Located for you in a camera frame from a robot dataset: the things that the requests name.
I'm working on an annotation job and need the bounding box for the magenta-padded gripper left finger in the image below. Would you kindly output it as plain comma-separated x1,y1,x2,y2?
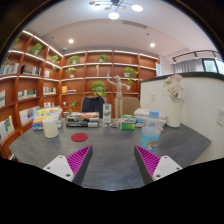
43,144,94,186

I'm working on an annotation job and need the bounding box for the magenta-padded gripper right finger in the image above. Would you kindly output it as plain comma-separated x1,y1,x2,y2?
133,144,183,186

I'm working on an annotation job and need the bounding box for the clear blue-capped water bottle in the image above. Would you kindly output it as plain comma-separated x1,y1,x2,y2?
140,110,162,154

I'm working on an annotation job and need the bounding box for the flat round red coaster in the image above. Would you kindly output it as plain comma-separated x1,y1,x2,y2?
70,132,89,143

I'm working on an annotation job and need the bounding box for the cream cup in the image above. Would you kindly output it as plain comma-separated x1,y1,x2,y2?
42,117,60,139

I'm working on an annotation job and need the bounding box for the white ceramic vase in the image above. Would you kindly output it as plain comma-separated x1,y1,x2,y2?
166,96,184,129

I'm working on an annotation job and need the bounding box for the stack of colourful books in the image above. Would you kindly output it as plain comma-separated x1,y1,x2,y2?
31,106,64,131

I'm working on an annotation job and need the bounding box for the stack of white boxes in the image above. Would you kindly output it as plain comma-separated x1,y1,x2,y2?
133,107,167,126

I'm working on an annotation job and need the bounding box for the small green white box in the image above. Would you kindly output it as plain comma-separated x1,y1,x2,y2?
120,114,137,131

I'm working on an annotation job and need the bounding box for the beige chair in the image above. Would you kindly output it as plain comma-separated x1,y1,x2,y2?
121,96,141,117

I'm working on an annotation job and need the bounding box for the chair with dark jacket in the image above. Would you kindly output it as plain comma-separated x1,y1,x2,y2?
80,95,108,116

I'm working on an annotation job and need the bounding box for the tall green white carton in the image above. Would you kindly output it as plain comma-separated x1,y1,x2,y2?
102,103,112,125

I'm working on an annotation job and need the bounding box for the pink white flower bouquet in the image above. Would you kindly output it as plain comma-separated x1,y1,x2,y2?
162,73,185,101

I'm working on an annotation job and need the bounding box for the orange wooden shelf unit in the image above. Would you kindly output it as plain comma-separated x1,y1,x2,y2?
0,29,161,158

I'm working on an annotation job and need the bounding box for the grey curtain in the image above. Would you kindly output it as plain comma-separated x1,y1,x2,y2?
173,59,204,74

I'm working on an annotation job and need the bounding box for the ceiling air vent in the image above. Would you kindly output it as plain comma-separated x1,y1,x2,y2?
121,19,148,29

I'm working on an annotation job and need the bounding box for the ceiling lamp with round bulbs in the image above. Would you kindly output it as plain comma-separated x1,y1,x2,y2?
88,0,144,20

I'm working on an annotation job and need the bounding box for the white wall socket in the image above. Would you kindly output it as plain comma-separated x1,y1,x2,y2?
215,106,224,127

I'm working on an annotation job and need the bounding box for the dark curtain rail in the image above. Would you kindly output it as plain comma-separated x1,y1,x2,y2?
172,49,219,63

